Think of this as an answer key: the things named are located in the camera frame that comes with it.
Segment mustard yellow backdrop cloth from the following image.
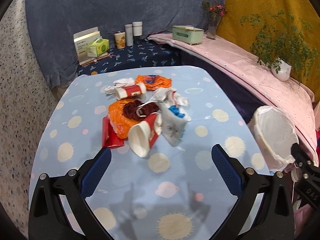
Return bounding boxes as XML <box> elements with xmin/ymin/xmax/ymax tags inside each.
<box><xmin>216</xmin><ymin>0</ymin><xmax>320</xmax><ymax>103</ymax></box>

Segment brown pencil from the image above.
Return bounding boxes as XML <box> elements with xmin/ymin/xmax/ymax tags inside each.
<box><xmin>79</xmin><ymin>53</ymin><xmax>111</xmax><ymax>67</ymax></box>

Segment red white paper cup front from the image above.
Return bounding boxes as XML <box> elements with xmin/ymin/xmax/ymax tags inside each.
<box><xmin>127</xmin><ymin>113</ymin><xmax>162</xmax><ymax>158</ymax></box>

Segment cream orange printed cup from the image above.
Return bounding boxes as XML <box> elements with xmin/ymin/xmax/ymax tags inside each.
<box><xmin>114</xmin><ymin>31</ymin><xmax>126</xmax><ymax>49</ymax></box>

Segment potted green plant white pot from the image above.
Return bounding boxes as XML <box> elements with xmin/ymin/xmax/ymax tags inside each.
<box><xmin>240</xmin><ymin>10</ymin><xmax>319</xmax><ymax>81</ymax></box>

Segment red packet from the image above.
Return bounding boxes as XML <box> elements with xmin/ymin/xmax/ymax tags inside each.
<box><xmin>102</xmin><ymin>116</ymin><xmax>124</xmax><ymax>149</ymax></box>

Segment green tissue box holder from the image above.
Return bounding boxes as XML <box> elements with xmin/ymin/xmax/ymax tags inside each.
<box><xmin>172</xmin><ymin>25</ymin><xmax>204</xmax><ymax>45</ymax></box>

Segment orange snack bag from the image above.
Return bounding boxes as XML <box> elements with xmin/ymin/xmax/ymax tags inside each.
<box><xmin>108</xmin><ymin>99</ymin><xmax>139</xmax><ymax>139</ymax></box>

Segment white tissue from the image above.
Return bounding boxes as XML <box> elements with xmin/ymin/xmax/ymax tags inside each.
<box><xmin>104</xmin><ymin>77</ymin><xmax>135</xmax><ymax>94</ymax></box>

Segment green tissue pack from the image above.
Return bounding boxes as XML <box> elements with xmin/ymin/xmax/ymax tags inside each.
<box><xmin>86</xmin><ymin>38</ymin><xmax>109</xmax><ymax>57</ymax></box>

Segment white lined trash bin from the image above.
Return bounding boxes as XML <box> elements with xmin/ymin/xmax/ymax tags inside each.
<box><xmin>248</xmin><ymin>106</ymin><xmax>299</xmax><ymax>172</ymax></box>

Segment navy patterned cloth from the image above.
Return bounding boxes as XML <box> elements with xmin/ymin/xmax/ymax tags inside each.
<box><xmin>78</xmin><ymin>41</ymin><xmax>182</xmax><ymax>75</ymax></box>

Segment glass vase red flowers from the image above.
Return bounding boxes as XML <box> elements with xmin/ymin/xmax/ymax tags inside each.
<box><xmin>202</xmin><ymin>0</ymin><xmax>228</xmax><ymax>40</ymax></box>

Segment blue grey backdrop cloth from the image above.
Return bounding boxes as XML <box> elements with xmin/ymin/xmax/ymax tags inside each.
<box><xmin>25</xmin><ymin>0</ymin><xmax>225</xmax><ymax>88</ymax></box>

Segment white jar dark base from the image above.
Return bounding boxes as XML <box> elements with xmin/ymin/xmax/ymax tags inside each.
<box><xmin>132</xmin><ymin>21</ymin><xmax>143</xmax><ymax>40</ymax></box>

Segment white plastic bag blue print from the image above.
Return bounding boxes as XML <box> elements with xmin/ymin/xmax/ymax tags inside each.
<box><xmin>159</xmin><ymin>103</ymin><xmax>190</xmax><ymax>147</ymax></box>

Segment orange snack wrapper blue logo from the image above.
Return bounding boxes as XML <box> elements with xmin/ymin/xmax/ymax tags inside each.
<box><xmin>135</xmin><ymin>75</ymin><xmax>172</xmax><ymax>91</ymax></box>

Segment white cardboard box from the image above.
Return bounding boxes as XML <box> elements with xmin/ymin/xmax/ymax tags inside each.
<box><xmin>73</xmin><ymin>27</ymin><xmax>101</xmax><ymax>64</ymax></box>

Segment dark red scrunchie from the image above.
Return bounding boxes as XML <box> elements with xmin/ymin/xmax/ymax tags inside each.
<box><xmin>123</xmin><ymin>99</ymin><xmax>159</xmax><ymax>121</ymax></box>

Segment pink bed sheet cloth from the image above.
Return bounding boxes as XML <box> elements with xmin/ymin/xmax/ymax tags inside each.
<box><xmin>148</xmin><ymin>34</ymin><xmax>319</xmax><ymax>166</ymax></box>

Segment silver white wrapper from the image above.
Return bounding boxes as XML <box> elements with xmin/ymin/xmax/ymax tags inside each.
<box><xmin>150</xmin><ymin>88</ymin><xmax>189</xmax><ymax>107</ymax></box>

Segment tall white bottle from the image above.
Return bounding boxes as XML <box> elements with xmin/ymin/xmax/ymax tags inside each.
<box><xmin>125</xmin><ymin>24</ymin><xmax>133</xmax><ymax>47</ymax></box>

